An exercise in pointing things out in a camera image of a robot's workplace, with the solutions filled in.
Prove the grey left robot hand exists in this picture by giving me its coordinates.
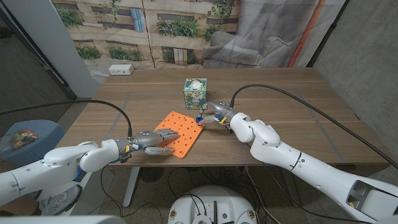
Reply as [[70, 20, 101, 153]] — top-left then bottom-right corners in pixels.
[[130, 128, 181, 156]]

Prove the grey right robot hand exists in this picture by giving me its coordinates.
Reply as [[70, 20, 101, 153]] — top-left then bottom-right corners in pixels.
[[196, 101, 239, 125]]

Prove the orange peg board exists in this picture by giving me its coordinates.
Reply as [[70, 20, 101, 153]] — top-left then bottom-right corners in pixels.
[[154, 111, 206, 159]]

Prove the leaf print tissue box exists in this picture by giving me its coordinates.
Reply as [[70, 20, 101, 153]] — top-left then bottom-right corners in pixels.
[[183, 77, 208, 110]]

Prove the white table leg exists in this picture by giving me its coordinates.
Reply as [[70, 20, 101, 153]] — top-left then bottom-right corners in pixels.
[[123, 167, 141, 208]]

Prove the white power strip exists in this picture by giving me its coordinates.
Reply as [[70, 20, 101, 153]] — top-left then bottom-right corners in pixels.
[[108, 63, 134, 76]]

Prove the printed fabric backdrop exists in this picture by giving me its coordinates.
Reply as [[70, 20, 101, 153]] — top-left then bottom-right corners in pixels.
[[51, 0, 346, 84]]

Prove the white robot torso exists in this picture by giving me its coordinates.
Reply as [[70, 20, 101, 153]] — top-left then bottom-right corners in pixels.
[[167, 185, 259, 224]]

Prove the blue upholstered stool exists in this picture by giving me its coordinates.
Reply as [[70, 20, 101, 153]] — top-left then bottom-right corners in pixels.
[[0, 119, 66, 166]]

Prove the grey table leg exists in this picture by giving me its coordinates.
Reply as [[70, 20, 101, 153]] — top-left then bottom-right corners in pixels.
[[281, 174, 301, 208]]

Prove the grey sneaker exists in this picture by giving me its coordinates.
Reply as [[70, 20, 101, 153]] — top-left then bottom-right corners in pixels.
[[37, 185, 82, 217]]

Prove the bag of colourful toys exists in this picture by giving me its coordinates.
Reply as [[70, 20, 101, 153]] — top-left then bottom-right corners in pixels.
[[0, 126, 40, 153]]

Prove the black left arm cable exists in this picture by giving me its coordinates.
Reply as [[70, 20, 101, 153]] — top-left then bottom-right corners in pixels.
[[0, 98, 134, 138]]

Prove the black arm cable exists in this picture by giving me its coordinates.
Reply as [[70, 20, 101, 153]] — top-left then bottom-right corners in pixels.
[[0, 98, 134, 138], [230, 83, 398, 170]]

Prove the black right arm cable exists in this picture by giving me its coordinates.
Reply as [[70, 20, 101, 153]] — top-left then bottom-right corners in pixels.
[[230, 83, 398, 170]]

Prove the grey floor cable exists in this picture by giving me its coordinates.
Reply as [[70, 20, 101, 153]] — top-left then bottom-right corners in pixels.
[[244, 166, 274, 224]]

